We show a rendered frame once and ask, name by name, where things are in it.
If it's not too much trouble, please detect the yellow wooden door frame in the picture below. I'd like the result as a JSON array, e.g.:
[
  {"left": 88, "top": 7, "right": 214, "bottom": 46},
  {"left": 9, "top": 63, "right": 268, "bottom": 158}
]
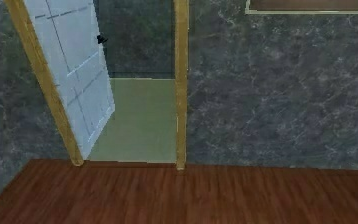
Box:
[{"left": 4, "top": 0, "right": 190, "bottom": 171}]

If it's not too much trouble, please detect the pale blue room door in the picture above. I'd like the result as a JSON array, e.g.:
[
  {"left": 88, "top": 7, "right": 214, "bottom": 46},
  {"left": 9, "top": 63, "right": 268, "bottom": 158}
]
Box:
[{"left": 22, "top": 0, "right": 116, "bottom": 160}]

